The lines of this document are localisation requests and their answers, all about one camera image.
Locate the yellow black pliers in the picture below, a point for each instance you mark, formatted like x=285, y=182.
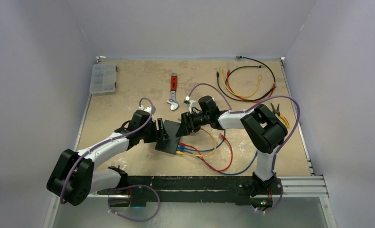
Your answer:
x=276, y=111

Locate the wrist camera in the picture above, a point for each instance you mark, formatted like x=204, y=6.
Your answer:
x=190, y=103
x=148, y=109

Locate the silver adjustable wrench red handle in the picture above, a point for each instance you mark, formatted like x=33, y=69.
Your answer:
x=173, y=87

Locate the black network switch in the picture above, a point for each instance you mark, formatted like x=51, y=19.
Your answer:
x=169, y=146

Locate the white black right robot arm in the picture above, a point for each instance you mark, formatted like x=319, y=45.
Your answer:
x=265, y=130

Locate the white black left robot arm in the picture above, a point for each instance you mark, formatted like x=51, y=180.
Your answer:
x=73, y=176

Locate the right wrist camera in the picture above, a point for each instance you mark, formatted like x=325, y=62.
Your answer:
x=190, y=103

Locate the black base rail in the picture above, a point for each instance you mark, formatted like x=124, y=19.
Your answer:
x=196, y=189

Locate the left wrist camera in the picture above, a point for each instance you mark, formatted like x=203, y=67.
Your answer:
x=148, y=109

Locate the clear plastic organizer box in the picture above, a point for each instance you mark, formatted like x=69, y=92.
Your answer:
x=103, y=78

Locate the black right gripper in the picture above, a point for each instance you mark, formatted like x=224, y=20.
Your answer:
x=188, y=119

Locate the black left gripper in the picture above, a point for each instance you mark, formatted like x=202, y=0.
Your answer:
x=161, y=133

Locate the aluminium frame rail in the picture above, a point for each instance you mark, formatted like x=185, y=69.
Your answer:
x=304, y=204

